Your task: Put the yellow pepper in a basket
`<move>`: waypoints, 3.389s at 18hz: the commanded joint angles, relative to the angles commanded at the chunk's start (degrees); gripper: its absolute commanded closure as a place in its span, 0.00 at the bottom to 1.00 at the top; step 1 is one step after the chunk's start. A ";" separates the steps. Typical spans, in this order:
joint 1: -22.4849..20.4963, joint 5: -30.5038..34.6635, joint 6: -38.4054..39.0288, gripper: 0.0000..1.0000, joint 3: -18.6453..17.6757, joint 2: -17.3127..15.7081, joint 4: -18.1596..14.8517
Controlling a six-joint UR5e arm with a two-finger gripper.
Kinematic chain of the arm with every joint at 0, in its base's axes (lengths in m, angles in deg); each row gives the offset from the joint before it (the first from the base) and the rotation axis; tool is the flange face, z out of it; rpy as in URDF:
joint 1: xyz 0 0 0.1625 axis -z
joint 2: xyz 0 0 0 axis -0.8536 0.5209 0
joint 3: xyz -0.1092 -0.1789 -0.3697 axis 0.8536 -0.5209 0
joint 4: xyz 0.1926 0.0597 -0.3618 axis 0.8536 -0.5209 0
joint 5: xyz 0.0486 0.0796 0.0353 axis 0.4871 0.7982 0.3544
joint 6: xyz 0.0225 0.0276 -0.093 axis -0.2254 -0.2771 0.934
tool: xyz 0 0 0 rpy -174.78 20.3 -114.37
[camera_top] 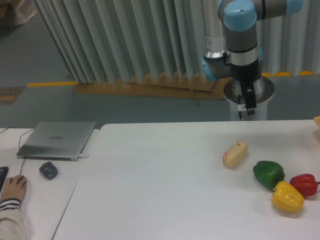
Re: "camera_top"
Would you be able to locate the orange floor sign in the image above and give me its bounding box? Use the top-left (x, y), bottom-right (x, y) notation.
top-left (0, 86), bottom-right (25, 105)

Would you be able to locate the dark grey earbud case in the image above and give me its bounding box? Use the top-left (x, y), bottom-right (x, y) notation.
top-left (39, 161), bottom-right (58, 180)

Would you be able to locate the flat brown cardboard sheet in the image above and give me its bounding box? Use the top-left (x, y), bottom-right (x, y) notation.
top-left (73, 72), bottom-right (231, 104)

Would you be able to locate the beige toy cake slice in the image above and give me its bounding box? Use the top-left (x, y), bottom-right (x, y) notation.
top-left (222, 140), bottom-right (249, 168)

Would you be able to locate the white laptop charger plug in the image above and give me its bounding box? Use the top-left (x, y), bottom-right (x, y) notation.
top-left (78, 154), bottom-right (89, 159)

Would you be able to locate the yellow bell pepper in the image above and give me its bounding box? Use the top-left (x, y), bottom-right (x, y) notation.
top-left (271, 181), bottom-right (305, 213)

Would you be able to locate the silver closed laptop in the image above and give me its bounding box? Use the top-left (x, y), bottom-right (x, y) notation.
top-left (16, 121), bottom-right (95, 161)

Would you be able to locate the clear plastic bag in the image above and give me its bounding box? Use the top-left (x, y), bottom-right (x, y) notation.
top-left (0, 0), bottom-right (37, 28)

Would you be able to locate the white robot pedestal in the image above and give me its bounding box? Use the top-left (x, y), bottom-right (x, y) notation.
top-left (223, 76), bottom-right (275, 121)

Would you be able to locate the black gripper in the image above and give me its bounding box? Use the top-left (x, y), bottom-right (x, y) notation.
top-left (231, 58), bottom-right (261, 116)

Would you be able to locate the striped cream sleeve forearm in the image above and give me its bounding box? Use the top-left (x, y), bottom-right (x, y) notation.
top-left (0, 198), bottom-right (27, 240)

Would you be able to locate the pale green pleated curtain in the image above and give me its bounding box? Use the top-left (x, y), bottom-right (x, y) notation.
top-left (33, 0), bottom-right (320, 83)

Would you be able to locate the red bell pepper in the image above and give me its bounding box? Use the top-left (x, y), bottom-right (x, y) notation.
top-left (289, 173), bottom-right (320, 198)

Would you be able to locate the person's bare hand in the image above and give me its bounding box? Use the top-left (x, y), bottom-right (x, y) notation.
top-left (0, 175), bottom-right (27, 203)

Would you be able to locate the black keyboard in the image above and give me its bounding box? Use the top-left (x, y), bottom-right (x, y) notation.
top-left (0, 166), bottom-right (9, 192)

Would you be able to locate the green bell pepper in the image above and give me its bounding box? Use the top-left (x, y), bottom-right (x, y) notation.
top-left (252, 160), bottom-right (285, 190)

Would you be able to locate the black mouse cable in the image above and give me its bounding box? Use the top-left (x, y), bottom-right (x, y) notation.
top-left (18, 128), bottom-right (35, 177)

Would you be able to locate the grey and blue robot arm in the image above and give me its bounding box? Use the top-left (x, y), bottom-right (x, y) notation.
top-left (201, 0), bottom-right (303, 121)

